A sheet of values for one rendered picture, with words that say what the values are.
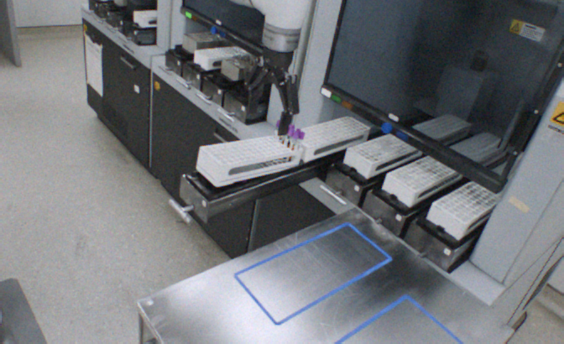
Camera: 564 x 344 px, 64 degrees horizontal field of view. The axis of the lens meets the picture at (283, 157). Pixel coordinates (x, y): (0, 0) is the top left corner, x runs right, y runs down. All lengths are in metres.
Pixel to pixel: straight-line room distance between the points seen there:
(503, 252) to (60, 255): 1.72
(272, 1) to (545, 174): 0.72
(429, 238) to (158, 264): 1.27
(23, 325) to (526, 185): 1.11
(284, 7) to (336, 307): 0.65
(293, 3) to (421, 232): 0.66
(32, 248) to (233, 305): 1.48
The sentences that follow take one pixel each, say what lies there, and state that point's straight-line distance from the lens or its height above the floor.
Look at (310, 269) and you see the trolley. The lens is 0.99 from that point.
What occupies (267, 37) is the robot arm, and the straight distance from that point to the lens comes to 1.11.
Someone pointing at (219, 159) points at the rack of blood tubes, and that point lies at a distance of 1.15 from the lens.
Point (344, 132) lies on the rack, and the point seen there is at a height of 0.86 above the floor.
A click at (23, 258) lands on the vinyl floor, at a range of 2.21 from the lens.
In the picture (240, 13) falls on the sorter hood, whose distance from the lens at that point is 1.73.
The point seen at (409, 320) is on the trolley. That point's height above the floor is 0.82.
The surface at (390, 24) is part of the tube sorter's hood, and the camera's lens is 1.27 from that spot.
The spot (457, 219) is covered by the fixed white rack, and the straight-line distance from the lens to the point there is 1.22.
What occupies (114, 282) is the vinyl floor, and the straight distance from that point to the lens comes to 2.05.
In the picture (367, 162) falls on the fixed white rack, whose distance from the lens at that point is 1.32.
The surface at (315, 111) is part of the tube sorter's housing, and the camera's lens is 1.50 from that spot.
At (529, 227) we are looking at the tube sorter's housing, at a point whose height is 0.92.
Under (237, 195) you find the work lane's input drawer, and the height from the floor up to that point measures 0.80.
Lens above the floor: 1.50
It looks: 31 degrees down
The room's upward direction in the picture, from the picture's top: 11 degrees clockwise
